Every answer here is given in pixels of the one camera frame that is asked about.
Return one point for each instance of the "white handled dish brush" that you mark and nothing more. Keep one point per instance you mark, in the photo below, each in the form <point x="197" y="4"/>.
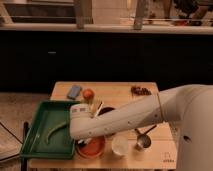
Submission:
<point x="99" y="109"/>

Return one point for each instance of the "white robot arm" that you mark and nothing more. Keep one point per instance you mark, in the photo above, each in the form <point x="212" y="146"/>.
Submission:
<point x="192" y="105"/>

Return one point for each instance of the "dark purple bowl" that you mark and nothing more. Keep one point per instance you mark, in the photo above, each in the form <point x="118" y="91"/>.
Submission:
<point x="105" y="110"/>

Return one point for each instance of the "red orange bowl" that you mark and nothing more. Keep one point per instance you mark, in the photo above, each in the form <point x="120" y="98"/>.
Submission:
<point x="93" y="149"/>

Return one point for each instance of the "red tomato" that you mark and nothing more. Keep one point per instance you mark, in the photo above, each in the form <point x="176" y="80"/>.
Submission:
<point x="88" y="94"/>

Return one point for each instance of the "dark red grapes bunch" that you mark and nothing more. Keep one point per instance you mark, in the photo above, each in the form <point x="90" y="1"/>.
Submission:
<point x="140" y="91"/>

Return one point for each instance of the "blue sponge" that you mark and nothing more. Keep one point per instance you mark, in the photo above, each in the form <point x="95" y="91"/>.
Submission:
<point x="74" y="92"/>

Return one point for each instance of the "white cup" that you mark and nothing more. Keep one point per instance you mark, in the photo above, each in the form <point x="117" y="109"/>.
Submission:
<point x="119" y="146"/>

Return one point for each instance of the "green plastic tray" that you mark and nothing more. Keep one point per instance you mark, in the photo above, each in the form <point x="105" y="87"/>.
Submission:
<point x="47" y="116"/>

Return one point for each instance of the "metal measuring cup black handle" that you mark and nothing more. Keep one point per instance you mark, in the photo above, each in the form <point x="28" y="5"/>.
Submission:
<point x="143" y="139"/>

